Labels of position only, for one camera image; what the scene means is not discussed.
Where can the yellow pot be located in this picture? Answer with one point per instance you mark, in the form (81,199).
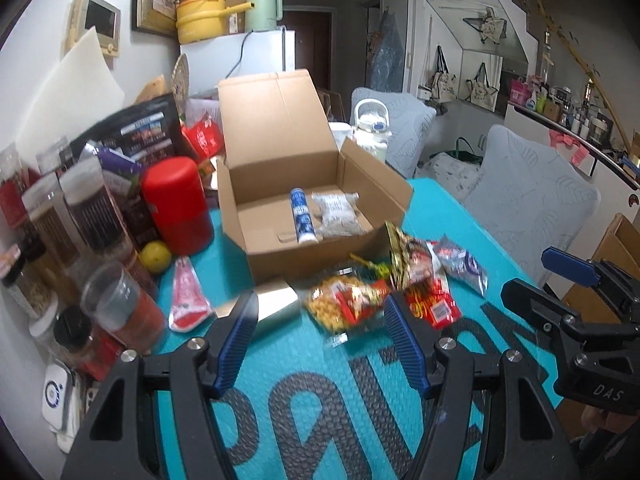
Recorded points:
(200,15)

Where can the green kettle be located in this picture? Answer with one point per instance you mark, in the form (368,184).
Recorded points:
(262,7)

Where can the printed tote bag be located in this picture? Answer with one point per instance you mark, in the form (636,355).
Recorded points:
(442,85)

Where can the pink cloth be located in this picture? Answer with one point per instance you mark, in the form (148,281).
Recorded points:
(567,142)

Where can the red white small packet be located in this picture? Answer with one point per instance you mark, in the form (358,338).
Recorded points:
(432,307)

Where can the wooden board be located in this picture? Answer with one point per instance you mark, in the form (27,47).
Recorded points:
(155,87)

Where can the small cardboard box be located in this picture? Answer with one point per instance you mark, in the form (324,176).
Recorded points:
(634,147)

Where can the woven fan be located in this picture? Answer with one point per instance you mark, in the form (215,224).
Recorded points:
(181,77)

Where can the red white triangular packet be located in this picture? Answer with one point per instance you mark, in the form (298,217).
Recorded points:
(185,295)

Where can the blue white tube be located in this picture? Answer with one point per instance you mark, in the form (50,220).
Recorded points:
(302,215)

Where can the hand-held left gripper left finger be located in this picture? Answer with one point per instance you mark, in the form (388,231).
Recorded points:
(235,345)

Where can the white foam board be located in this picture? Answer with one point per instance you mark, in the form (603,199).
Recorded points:
(70,85)

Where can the blue bubble wrap bag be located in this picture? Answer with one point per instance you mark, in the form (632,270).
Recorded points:
(387,50)

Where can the beige intercom panel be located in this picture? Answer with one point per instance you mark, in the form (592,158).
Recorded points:
(97,20)

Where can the large brown cardboard box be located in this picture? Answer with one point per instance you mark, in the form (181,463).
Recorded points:
(617,255)

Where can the gold red snack packet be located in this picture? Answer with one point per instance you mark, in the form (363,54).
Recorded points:
(407,257)

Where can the silver blue snack packet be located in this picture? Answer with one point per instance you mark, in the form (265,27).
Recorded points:
(462,265)

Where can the green bag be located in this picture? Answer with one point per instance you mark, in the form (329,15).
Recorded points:
(462,149)

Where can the white round device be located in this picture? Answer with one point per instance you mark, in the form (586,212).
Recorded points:
(55,395)

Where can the clear packet of grey snacks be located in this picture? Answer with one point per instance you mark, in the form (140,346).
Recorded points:
(337,215)

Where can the brown door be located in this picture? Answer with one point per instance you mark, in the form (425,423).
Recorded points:
(312,40)

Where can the clear jar of nuts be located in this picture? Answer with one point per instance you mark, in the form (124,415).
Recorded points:
(25,280)

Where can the teal bubble mat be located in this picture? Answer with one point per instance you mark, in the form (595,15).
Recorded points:
(310,365)

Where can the large grey chair cushion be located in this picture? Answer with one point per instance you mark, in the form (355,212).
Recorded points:
(530,195)

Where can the clear jar with red label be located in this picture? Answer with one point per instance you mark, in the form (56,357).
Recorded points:
(12,185)

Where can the yellow green lollipop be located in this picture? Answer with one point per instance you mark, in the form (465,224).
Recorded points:
(372,266)

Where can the white thermos jug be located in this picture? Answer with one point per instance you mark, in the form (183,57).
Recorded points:
(372,125)

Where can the yellow snack packet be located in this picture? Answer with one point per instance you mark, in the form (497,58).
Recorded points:
(325,310)

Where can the red canister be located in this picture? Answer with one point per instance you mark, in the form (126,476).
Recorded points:
(177,205)

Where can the patterned white pillow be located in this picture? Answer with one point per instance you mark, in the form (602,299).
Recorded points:
(455,170)

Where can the white plastic container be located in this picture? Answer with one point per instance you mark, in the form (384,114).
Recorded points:
(340,132)

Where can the yellow lemon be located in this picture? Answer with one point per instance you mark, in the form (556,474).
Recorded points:
(155,256)

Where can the red gift bag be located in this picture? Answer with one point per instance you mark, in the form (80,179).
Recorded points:
(202,137)

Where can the white fridge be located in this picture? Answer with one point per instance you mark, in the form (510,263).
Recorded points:
(270,55)

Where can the jar with black lid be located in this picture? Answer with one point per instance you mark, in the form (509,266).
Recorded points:
(75,332)

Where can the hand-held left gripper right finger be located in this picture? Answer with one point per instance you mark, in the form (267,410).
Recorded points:
(405,345)

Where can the clear jar with dark label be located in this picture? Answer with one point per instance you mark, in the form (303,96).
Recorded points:
(55,152)
(90,210)
(47,225)

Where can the purple packet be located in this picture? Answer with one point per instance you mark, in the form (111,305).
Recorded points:
(117,162)

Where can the black snack bag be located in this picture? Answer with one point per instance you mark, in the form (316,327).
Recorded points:
(145,130)

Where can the small brown carton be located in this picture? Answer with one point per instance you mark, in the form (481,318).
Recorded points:
(275,302)

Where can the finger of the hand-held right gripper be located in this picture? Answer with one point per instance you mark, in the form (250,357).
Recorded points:
(565,262)
(530,300)

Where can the clear plastic container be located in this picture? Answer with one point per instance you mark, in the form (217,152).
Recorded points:
(200,107)

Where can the row of bottles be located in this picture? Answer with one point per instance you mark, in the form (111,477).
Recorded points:
(565,105)

